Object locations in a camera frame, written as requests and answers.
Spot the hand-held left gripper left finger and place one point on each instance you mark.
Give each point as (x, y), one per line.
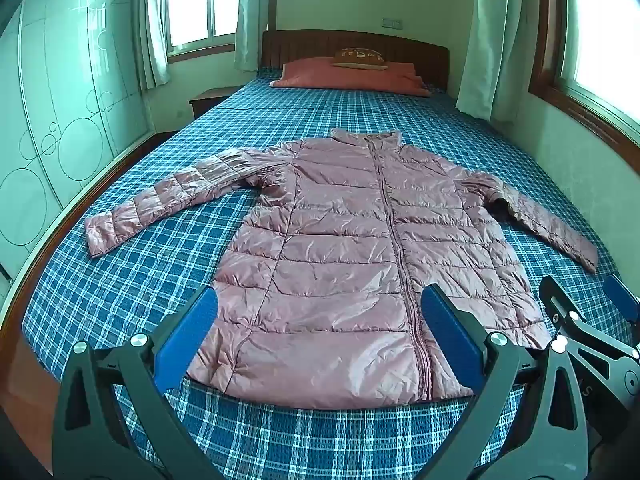
(192, 325)

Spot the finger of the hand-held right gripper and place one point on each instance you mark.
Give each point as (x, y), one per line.
(560, 300)
(622, 296)

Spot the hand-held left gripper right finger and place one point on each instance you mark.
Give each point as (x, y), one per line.
(447, 330)

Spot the pink puffer jacket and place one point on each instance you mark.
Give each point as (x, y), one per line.
(340, 260)

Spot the bed with blue plaid sheet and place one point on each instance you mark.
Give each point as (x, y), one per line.
(175, 280)

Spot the wooden nightstand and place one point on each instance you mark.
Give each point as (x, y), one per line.
(207, 100)

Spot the pale green curtain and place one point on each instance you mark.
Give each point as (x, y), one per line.
(492, 40)
(152, 25)
(252, 15)

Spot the glass door wardrobe with circles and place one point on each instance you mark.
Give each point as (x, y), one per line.
(60, 85)

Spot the folded orange quilt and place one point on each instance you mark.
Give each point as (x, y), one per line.
(320, 76)

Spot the brown printed cushion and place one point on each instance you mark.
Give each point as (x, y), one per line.
(360, 57)

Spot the wooden headboard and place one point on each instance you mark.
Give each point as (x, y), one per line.
(310, 45)

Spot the window with wooden sill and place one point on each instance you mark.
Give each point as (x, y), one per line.
(200, 5)

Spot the large window with wooden frame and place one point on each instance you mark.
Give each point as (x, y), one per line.
(605, 25)

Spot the white wall socket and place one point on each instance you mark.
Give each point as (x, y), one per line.
(391, 23)

